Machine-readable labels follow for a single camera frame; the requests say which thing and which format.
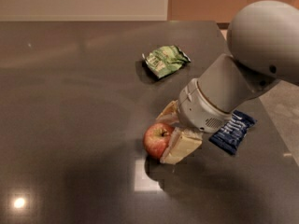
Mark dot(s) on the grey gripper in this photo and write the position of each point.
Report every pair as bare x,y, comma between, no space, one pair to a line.
196,112

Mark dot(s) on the red apple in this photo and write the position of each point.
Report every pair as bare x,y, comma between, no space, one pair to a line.
156,139

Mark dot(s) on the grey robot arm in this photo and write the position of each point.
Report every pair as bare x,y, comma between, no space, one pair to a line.
263,43

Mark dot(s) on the dark blue snack bag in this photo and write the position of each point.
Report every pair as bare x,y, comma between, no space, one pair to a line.
229,136

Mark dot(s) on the green jalapeno chip bag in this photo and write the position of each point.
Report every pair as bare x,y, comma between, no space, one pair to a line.
165,60

